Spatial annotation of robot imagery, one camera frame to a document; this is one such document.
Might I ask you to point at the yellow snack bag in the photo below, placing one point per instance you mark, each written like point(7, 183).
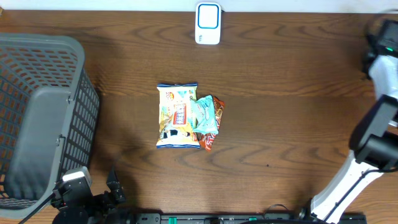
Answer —
point(176, 119)

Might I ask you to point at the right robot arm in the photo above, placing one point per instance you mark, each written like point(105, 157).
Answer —
point(372, 148)

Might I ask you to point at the light green wipes packet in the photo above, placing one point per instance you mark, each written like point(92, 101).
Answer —
point(201, 109)

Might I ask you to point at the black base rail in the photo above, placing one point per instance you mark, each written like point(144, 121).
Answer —
point(278, 217)

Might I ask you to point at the grey plastic basket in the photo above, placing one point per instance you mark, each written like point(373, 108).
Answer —
point(49, 112)

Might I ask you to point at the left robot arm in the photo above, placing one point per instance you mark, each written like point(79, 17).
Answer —
point(81, 216)

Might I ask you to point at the orange chocolate bar wrapper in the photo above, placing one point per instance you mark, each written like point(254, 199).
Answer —
point(213, 125)

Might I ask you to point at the white barcode scanner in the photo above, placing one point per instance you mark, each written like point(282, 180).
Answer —
point(208, 23)

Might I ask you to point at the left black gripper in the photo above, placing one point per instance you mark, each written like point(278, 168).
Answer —
point(117, 189)

